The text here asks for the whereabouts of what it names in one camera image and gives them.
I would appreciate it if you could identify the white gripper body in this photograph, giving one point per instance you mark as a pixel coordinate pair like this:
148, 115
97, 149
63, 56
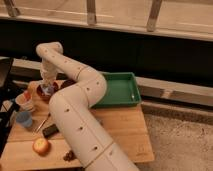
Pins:
48, 77

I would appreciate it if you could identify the blue grey towel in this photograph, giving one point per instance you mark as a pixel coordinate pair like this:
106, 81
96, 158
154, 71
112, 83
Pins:
49, 90

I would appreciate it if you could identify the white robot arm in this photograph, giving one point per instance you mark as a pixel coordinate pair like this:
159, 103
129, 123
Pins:
69, 108

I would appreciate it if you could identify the red bowl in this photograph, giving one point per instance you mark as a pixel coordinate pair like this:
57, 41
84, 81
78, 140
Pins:
44, 97

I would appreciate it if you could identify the white cup with orange item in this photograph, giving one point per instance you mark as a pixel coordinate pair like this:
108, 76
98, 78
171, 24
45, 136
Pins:
25, 101

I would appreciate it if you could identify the blue plastic cup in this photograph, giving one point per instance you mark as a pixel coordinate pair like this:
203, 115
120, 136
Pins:
24, 119

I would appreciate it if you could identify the black rectangular block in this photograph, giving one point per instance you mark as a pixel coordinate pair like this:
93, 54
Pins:
50, 130

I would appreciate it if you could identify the wooden table board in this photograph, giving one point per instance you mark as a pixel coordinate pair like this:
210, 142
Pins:
126, 126

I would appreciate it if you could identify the red yellow apple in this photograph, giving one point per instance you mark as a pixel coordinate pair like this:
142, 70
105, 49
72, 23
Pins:
41, 146

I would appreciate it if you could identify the green plastic tray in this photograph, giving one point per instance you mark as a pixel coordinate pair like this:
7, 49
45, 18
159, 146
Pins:
122, 91

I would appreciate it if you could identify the dark brown grape cluster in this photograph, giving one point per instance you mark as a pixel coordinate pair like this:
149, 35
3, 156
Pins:
69, 156

